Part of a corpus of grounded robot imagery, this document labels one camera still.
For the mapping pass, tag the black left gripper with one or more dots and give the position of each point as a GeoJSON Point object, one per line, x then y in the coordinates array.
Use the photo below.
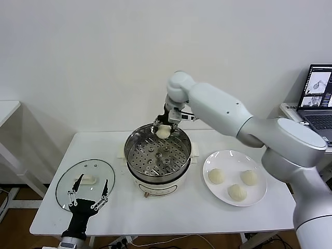
{"type": "Point", "coordinates": [82, 211]}

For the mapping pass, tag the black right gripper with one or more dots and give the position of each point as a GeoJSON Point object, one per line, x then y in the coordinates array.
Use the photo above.
{"type": "Point", "coordinates": [165, 116]}

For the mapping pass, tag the white steamed baozi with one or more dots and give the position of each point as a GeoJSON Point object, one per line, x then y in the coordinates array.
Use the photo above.
{"type": "Point", "coordinates": [237, 192]}
{"type": "Point", "coordinates": [163, 132]}
{"type": "Point", "coordinates": [249, 178]}
{"type": "Point", "coordinates": [217, 176]}

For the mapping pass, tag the round glass pot lid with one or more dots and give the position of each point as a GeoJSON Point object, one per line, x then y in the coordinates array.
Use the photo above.
{"type": "Point", "coordinates": [67, 181]}

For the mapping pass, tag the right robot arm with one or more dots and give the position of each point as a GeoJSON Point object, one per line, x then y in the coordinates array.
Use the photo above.
{"type": "Point", "coordinates": [220, 109]}

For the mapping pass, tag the stainless steel steamer basket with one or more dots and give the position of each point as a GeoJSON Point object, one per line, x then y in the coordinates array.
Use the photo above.
{"type": "Point", "coordinates": [145, 158]}

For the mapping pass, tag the white electric cooker pot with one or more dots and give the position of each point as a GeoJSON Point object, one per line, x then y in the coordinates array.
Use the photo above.
{"type": "Point", "coordinates": [158, 188]}

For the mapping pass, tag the white power strip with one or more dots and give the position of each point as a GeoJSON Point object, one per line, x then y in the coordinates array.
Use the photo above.
{"type": "Point", "coordinates": [121, 241]}

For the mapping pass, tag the white round plate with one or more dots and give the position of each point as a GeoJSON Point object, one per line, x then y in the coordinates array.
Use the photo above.
{"type": "Point", "coordinates": [233, 160]}

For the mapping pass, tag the white empty side table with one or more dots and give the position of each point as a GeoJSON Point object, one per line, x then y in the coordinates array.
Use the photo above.
{"type": "Point", "coordinates": [7, 109]}

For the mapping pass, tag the white laptop side table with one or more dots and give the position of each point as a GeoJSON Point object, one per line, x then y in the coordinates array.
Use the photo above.
{"type": "Point", "coordinates": [289, 109]}

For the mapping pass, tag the grey open laptop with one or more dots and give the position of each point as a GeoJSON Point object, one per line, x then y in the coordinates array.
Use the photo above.
{"type": "Point", "coordinates": [317, 85]}

